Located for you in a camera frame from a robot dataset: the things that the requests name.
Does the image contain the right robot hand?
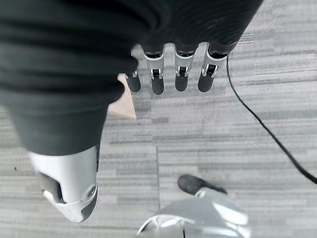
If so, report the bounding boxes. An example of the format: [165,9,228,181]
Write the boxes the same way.
[0,0,264,223]

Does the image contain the beige wooden furniture corner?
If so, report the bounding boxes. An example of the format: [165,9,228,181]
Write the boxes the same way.
[108,73,137,120]

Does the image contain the dark robot foot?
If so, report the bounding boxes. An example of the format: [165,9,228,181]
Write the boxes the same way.
[177,174,228,196]

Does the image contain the silver robot leg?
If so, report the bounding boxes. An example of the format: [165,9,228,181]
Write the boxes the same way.
[136,186,251,238]

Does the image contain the black cable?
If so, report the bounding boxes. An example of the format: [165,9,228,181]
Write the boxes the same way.
[225,55,317,184]

